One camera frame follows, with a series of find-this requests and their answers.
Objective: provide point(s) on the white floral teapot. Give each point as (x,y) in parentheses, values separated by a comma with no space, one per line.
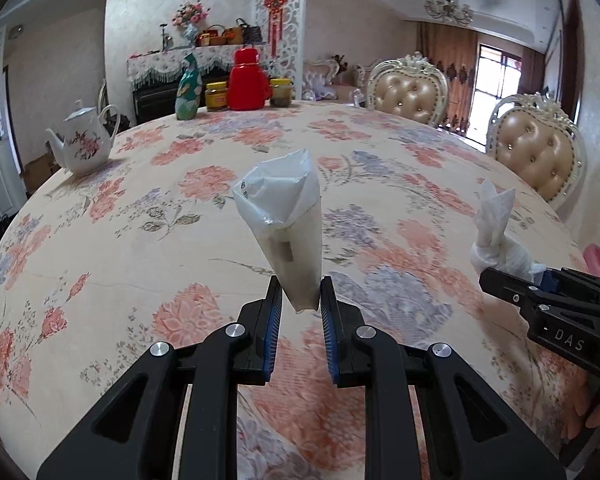
(82,150)

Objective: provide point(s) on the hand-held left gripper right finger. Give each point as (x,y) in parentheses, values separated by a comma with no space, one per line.
(329,330)

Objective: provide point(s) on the vase with pink flowers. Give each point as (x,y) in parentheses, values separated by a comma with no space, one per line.
(191,35)

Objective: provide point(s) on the floral lace piano cover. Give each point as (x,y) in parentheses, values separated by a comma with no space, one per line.
(155,62)

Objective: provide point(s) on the tufted beige dining chair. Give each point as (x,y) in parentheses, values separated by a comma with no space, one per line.
(535,152)
(407,92)

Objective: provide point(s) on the white cabinet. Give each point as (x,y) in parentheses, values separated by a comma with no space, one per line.
(0,185)

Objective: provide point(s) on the red thermos jug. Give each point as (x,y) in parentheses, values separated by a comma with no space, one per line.
(247,85)

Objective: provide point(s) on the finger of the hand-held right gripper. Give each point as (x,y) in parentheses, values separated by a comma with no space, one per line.
(550,280)
(505,285)

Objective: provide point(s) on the dark-filled glass jar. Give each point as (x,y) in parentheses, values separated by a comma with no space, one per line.
(281,94)

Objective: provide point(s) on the black handbag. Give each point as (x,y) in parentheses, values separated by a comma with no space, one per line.
(250,34)

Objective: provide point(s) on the ornate white sofa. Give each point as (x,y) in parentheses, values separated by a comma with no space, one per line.
(317,82)

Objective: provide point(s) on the yellow-lid glass jar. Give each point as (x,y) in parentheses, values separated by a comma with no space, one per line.
(216,97)

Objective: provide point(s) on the ceiling chandelier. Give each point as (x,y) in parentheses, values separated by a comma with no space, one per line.
(449,7)

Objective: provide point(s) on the glass balcony door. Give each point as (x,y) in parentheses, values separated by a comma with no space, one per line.
(497,90)

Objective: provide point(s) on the brown patterned curtain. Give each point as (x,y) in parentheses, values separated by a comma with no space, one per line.
(450,60)
(533,70)

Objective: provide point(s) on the white plastic item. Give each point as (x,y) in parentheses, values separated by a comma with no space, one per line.
(495,255)

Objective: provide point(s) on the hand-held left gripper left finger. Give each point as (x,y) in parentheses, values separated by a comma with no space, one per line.
(272,330)

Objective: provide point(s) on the brown basket bag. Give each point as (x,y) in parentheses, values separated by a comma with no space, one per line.
(218,36)

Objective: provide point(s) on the brown cardboard box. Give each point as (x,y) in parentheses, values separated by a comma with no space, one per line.
(40,172)

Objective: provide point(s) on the green painted vase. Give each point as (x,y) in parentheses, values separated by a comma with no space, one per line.
(187,92)

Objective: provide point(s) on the black upright piano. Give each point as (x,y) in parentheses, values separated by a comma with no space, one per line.
(152,100)

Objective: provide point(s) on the dark wooden door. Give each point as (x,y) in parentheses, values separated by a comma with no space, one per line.
(572,60)

